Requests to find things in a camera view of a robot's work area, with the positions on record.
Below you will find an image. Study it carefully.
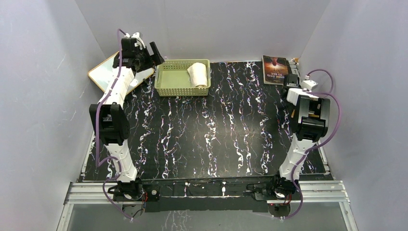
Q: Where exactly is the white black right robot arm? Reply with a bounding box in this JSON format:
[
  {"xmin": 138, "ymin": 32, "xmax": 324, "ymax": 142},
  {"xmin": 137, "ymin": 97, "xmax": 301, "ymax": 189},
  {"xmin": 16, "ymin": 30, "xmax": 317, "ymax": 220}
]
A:
[{"xmin": 279, "ymin": 74, "xmax": 331, "ymax": 181}]

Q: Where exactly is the dark paperback book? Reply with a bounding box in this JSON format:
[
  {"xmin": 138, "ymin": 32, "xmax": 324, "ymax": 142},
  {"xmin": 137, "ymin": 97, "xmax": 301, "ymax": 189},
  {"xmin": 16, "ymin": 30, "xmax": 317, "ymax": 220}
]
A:
[{"xmin": 262, "ymin": 55, "xmax": 290, "ymax": 85}]

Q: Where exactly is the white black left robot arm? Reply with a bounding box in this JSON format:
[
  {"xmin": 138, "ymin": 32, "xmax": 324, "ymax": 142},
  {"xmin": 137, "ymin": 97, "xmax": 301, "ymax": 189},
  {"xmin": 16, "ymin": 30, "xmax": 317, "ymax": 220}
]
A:
[{"xmin": 89, "ymin": 33, "xmax": 164, "ymax": 200}]

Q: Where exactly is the green perforated plastic basket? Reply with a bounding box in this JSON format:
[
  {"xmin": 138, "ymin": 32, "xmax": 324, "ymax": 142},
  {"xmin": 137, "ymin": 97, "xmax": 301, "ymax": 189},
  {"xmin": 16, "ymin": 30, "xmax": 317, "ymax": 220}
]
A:
[{"xmin": 154, "ymin": 59, "xmax": 211, "ymax": 97}]

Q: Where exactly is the wood framed whiteboard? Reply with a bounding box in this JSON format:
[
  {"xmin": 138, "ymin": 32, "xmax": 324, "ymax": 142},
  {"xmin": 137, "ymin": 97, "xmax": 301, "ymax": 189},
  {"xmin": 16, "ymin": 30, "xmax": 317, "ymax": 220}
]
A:
[{"xmin": 88, "ymin": 51, "xmax": 154, "ymax": 94}]

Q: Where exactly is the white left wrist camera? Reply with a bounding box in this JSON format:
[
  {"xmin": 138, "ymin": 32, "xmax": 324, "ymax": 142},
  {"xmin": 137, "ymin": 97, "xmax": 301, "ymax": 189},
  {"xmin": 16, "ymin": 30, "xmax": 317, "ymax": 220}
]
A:
[{"xmin": 124, "ymin": 32, "xmax": 146, "ymax": 50}]

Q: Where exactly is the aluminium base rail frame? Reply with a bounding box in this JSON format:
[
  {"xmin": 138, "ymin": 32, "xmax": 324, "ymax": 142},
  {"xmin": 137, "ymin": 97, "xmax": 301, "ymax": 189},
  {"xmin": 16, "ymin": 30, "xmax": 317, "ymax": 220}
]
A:
[{"xmin": 57, "ymin": 178, "xmax": 357, "ymax": 231}]

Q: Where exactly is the white terry towel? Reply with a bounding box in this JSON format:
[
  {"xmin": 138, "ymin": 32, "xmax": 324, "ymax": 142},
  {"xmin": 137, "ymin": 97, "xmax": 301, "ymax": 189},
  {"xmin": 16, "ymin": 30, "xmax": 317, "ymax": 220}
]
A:
[{"xmin": 187, "ymin": 63, "xmax": 208, "ymax": 88}]

